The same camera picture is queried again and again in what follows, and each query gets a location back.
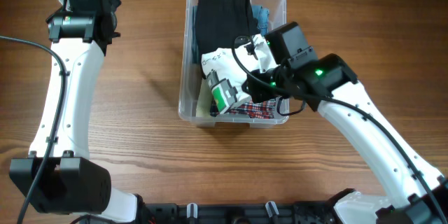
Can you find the white t-shirt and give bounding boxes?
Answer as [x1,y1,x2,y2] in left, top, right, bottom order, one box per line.
[201,34,277,114]

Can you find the plaid shirt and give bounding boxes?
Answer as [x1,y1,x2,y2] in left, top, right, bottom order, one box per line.
[227,99,277,119]

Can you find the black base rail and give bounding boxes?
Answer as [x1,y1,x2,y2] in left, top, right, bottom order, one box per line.
[78,201,351,224]

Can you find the black garment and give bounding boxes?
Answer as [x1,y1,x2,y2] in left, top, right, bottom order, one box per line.
[192,0,260,64]

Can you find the cream cloth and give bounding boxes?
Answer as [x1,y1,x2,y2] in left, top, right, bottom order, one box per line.
[196,79,213,118]

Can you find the blue denim jeans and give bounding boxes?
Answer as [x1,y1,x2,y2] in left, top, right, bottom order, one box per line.
[191,5,270,64]

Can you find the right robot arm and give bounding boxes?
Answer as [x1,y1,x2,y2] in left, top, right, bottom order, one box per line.
[234,22,447,223]

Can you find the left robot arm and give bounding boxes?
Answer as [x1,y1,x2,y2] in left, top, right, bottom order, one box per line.
[9,0,139,223]

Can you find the clear plastic storage container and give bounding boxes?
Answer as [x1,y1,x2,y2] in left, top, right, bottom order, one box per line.
[178,0,289,128]

